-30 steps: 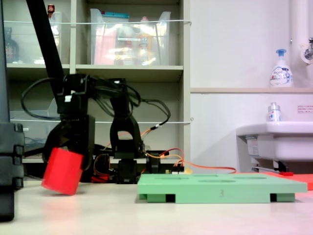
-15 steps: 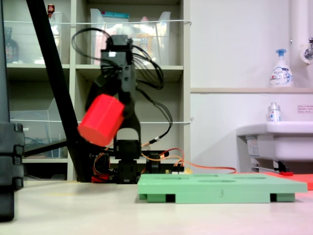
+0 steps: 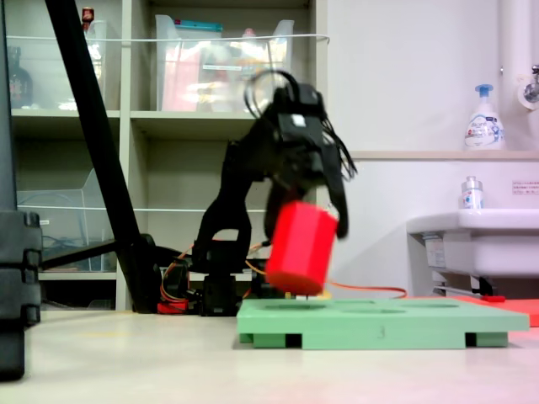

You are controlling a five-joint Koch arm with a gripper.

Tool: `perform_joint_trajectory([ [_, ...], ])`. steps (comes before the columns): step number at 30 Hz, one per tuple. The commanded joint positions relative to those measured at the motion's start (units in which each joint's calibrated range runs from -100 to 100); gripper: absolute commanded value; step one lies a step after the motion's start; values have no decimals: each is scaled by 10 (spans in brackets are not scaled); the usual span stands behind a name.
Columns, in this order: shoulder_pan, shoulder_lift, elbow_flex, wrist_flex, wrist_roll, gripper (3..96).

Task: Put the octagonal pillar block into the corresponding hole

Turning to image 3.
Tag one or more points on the red octagonal pillar block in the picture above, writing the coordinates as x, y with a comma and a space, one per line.
301, 248

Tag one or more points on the black clamp block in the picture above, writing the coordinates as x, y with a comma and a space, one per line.
259, 288

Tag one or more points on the orange bottle with pink cap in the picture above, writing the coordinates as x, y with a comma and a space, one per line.
250, 54

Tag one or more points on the beige shelf unit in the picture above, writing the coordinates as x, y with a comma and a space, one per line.
181, 126

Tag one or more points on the clear plastic storage bin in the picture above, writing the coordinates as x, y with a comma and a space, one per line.
50, 76
63, 219
202, 76

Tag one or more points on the small clear sanitizer bottle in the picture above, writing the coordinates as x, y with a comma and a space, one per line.
471, 195

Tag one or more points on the green shape sorting board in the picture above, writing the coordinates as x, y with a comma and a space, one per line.
379, 326

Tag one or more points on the pink packet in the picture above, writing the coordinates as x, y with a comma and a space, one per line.
181, 84

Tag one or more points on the red printed clamp base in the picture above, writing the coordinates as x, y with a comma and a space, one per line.
172, 307

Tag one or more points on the white sink basin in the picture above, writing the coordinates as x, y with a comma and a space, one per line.
484, 244

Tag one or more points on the white blue soap pump bottle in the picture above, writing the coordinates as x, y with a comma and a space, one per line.
484, 126

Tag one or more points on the teal topped pouch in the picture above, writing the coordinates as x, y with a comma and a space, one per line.
198, 26

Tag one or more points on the small red piece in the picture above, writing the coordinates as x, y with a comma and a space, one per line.
493, 299

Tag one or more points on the white vertical pipe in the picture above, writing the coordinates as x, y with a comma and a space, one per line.
511, 42

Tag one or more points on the black notched tripod leg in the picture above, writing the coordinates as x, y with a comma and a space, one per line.
19, 269

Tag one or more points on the dark glass bottle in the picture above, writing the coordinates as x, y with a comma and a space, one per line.
19, 84

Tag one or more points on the metal wall tap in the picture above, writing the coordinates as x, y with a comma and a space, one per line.
529, 90

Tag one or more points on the dark grey post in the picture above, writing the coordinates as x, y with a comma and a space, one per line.
6, 105

